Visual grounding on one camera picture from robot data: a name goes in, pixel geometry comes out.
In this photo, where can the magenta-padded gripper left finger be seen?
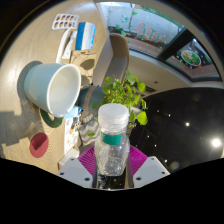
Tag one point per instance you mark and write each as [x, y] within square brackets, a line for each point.
[75, 170]

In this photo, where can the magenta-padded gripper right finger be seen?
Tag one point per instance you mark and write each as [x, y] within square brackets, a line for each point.
[150, 170]

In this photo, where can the clear plastic bottle white cap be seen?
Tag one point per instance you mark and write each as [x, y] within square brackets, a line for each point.
[112, 150]

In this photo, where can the grey white chevron cushion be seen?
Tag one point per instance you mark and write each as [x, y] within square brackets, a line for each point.
[88, 128]

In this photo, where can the flat round red coaster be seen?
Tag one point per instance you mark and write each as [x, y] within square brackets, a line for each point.
[39, 145]

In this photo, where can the light blue small carton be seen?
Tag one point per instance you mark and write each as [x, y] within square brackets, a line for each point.
[74, 112]

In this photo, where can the green potted plant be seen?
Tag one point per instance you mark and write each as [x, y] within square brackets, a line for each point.
[121, 91]

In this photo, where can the brown paper sheet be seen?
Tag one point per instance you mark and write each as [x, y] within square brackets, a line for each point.
[83, 61]

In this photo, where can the grey curved sofa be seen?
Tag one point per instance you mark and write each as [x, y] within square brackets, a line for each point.
[116, 60]

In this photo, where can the food poster on window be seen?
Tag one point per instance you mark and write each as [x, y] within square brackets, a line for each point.
[190, 57]

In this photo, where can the white long tube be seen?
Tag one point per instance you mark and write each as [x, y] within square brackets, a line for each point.
[62, 46]

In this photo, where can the white slim box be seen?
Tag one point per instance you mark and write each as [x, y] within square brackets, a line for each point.
[70, 45]

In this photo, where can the blue and white flat box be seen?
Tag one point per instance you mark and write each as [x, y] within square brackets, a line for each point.
[85, 36]

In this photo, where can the pill blister pack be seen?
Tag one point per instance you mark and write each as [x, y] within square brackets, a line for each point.
[65, 21]

